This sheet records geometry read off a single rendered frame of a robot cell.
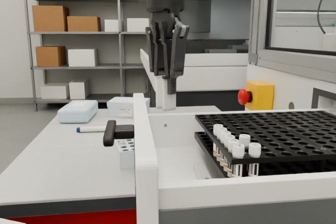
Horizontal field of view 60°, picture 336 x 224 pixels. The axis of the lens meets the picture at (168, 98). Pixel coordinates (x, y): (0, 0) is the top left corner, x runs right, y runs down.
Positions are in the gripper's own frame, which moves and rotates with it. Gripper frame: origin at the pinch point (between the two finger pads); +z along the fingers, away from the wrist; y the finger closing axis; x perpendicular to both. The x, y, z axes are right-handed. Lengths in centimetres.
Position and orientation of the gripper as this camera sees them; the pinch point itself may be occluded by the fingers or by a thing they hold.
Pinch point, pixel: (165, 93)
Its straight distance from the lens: 61.1
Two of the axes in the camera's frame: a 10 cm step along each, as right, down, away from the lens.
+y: 5.3, 1.7, -8.3
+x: 8.5, -1.1, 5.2
